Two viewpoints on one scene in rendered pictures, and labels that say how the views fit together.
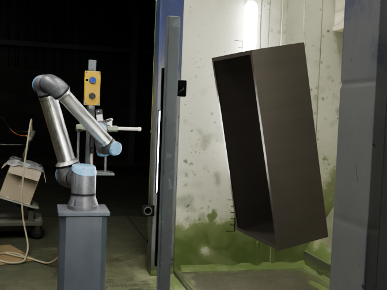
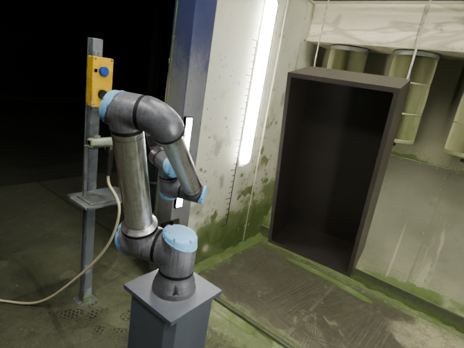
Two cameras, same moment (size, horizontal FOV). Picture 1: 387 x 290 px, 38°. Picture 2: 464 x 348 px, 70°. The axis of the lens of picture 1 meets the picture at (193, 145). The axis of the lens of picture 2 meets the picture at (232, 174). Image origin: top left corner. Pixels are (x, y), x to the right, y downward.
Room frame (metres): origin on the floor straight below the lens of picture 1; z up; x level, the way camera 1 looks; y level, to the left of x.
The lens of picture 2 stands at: (2.35, 1.33, 1.56)
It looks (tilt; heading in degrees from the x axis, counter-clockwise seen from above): 16 degrees down; 321
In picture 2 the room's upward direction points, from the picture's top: 9 degrees clockwise
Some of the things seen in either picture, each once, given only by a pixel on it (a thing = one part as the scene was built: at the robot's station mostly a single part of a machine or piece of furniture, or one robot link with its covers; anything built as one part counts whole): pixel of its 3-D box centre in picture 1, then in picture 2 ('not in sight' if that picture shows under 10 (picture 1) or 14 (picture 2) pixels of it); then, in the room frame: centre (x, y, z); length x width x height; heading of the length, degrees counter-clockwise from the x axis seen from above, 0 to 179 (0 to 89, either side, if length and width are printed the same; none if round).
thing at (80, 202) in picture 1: (83, 200); (175, 277); (3.43, 0.67, 0.69); 0.19 x 0.19 x 0.10
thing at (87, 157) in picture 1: (88, 166); (89, 183); (4.32, 0.80, 0.82); 0.06 x 0.06 x 1.64; 15
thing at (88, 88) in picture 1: (91, 88); (99, 82); (4.26, 0.79, 1.42); 0.12 x 0.06 x 0.26; 105
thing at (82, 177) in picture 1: (83, 178); (177, 248); (3.44, 0.68, 0.83); 0.17 x 0.15 x 0.18; 38
